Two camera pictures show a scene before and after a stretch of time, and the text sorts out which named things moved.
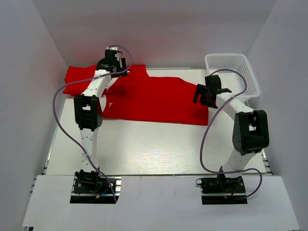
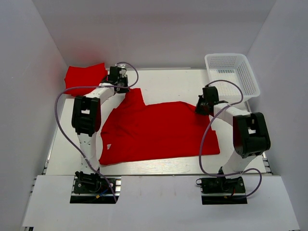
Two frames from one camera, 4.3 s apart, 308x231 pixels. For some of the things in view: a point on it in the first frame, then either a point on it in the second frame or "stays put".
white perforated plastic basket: [236, 76] stays put
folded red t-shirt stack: [75, 73] stays put
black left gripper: [123, 63] → [125, 78]
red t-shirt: [139, 96] → [131, 130]
